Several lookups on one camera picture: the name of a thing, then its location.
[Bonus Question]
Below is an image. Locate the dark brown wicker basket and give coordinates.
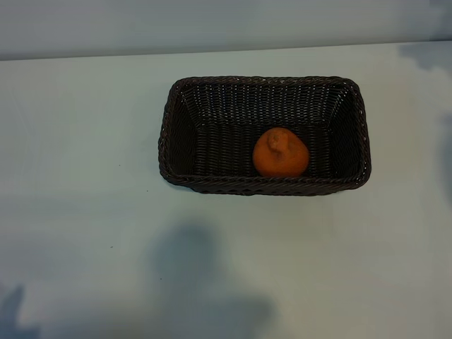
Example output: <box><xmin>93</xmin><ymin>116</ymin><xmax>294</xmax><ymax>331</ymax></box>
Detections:
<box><xmin>157</xmin><ymin>76</ymin><xmax>373</xmax><ymax>196</ymax></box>

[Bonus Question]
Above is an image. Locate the orange fruit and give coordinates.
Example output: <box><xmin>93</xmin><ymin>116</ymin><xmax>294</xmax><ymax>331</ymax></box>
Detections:
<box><xmin>252</xmin><ymin>127</ymin><xmax>311</xmax><ymax>177</ymax></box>

